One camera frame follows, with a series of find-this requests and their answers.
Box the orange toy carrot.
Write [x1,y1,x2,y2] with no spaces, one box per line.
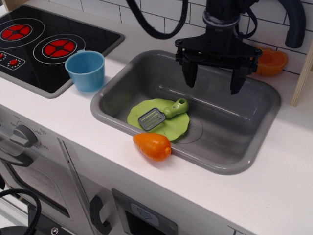
[133,133,172,161]

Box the wooden side panel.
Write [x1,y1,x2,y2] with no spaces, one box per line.
[290,54,313,107]

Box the green and grey toy spatula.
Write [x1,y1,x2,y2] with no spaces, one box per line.
[138,98,189,131]

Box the orange toy pumpkin half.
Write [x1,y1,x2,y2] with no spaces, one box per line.
[255,47,288,76]

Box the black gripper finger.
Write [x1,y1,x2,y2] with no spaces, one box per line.
[230,67,248,95]
[182,60,198,88]

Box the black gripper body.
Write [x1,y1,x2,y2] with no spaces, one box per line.
[175,25,262,73]

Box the black cable lower left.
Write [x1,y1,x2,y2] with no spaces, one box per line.
[0,188,42,235]

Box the black braided cable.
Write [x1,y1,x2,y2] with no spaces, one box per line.
[125,0,189,40]

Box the grey sink basin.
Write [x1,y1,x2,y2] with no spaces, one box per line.
[90,50,281,175]

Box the dark grey faucet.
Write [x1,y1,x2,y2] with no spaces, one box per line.
[279,0,306,48]

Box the grey dishwasher panel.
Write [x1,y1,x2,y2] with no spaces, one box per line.
[112,188,178,235]

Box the grey oven door handle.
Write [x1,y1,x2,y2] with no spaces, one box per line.
[0,137,34,167]

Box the toy oven door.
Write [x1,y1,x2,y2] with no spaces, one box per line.
[0,107,95,235]

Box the green toy plate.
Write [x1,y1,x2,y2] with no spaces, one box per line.
[127,98,190,141]

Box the black toy stovetop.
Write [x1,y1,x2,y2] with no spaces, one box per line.
[0,5,125,98]

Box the black cabinet handle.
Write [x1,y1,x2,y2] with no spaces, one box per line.
[89,195,112,235]

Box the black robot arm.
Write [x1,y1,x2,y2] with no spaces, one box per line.
[175,0,262,94]

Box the grey oven knob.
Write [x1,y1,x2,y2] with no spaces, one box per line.
[9,125,38,147]

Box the blue plastic cup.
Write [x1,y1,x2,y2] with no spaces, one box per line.
[65,50,105,92]

